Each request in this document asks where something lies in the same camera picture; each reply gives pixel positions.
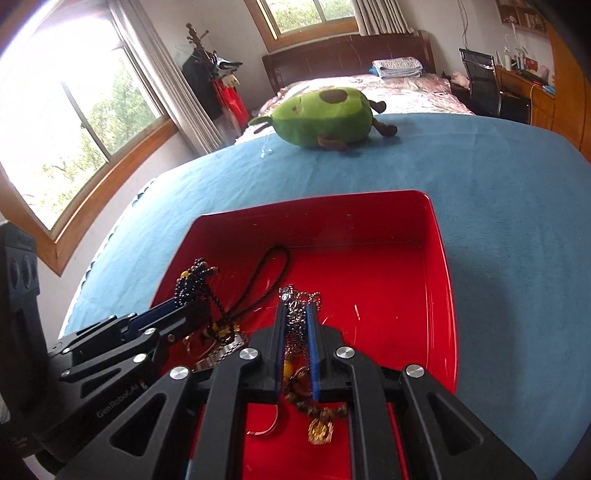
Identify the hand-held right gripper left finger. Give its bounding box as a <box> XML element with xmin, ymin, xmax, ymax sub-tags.
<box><xmin>55</xmin><ymin>305</ymin><xmax>287</xmax><ymax>480</ymax></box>

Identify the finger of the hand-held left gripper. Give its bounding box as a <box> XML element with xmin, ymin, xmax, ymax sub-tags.
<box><xmin>59</xmin><ymin>338</ymin><xmax>170</xmax><ymax>398</ymax></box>
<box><xmin>48</xmin><ymin>299</ymin><xmax>212</xmax><ymax>359</ymax></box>

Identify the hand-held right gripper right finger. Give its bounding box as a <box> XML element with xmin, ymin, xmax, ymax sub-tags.
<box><xmin>307</xmin><ymin>302</ymin><xmax>539</xmax><ymax>480</ymax></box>

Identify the silver chain necklace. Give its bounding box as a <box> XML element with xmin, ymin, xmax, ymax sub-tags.
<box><xmin>278</xmin><ymin>285</ymin><xmax>321</xmax><ymax>358</ymax></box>

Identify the black bead strand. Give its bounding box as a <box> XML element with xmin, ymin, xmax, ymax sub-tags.
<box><xmin>174</xmin><ymin>258</ymin><xmax>241</xmax><ymax>344</ymax></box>

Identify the brown patterned bead bracelet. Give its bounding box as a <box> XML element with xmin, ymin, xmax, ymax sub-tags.
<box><xmin>284</xmin><ymin>360</ymin><xmax>352</xmax><ymax>418</ymax></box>

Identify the silver metal wristwatch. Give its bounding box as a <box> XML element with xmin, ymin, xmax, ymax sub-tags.
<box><xmin>191</xmin><ymin>339</ymin><xmax>247</xmax><ymax>372</ymax></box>

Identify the wooden ring pendant dark cord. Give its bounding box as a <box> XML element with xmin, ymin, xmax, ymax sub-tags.
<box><xmin>222</xmin><ymin>246</ymin><xmax>291</xmax><ymax>333</ymax></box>

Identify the silver bangle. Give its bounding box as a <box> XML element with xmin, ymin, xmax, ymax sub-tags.
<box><xmin>246</xmin><ymin>401</ymin><xmax>281</xmax><ymax>437</ymax></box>

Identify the red tin box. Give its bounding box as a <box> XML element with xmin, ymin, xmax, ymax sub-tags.
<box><xmin>150</xmin><ymin>189</ymin><xmax>460</xmax><ymax>480</ymax></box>

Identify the gold pendant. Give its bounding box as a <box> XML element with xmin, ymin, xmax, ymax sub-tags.
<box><xmin>307</xmin><ymin>408</ymin><xmax>335</xmax><ymax>446</ymax></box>

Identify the blue blanket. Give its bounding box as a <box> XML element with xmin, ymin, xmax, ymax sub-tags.
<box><xmin>60</xmin><ymin>111</ymin><xmax>591</xmax><ymax>480</ymax></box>

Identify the red bag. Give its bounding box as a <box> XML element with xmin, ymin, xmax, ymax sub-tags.
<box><xmin>217</xmin><ymin>78</ymin><xmax>251</xmax><ymax>132</ymax></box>

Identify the green avocado plush toy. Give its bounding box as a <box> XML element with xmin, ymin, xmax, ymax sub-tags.
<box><xmin>248</xmin><ymin>89</ymin><xmax>398</xmax><ymax>152</ymax></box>

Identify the beige curtain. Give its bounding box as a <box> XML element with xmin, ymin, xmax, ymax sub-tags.
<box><xmin>353</xmin><ymin>0</ymin><xmax>414</xmax><ymax>35</ymax></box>
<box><xmin>108</xmin><ymin>0</ymin><xmax>227</xmax><ymax>155</ymax></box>

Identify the coat rack with clothes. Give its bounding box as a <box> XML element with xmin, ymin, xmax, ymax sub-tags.
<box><xmin>182</xmin><ymin>23</ymin><xmax>244</xmax><ymax>121</ymax></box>

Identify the folded blue towel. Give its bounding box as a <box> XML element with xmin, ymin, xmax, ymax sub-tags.
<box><xmin>369</xmin><ymin>56</ymin><xmax>423</xmax><ymax>78</ymax></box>

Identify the dark wooden headboard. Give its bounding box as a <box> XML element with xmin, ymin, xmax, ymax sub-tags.
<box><xmin>262</xmin><ymin>31</ymin><xmax>437</xmax><ymax>95</ymax></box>

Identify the black office chair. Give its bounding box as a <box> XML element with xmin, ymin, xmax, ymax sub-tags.
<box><xmin>459</xmin><ymin>47</ymin><xmax>502</xmax><ymax>117</ymax></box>

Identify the wooden desk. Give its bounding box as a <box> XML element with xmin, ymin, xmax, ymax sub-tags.
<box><xmin>496</xmin><ymin>60</ymin><xmax>557</xmax><ymax>130</ymax></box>

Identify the wooden wardrobe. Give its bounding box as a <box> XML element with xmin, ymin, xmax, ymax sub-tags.
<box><xmin>549</xmin><ymin>28</ymin><xmax>591</xmax><ymax>162</ymax></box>

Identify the wooden frame window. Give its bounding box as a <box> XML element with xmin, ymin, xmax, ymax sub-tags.
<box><xmin>0</xmin><ymin>41</ymin><xmax>181</xmax><ymax>278</ymax></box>
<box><xmin>245</xmin><ymin>0</ymin><xmax>370</xmax><ymax>52</ymax></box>

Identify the wooden wall shelf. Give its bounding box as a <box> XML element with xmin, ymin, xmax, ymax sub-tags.
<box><xmin>496</xmin><ymin>0</ymin><xmax>550</xmax><ymax>33</ymax></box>

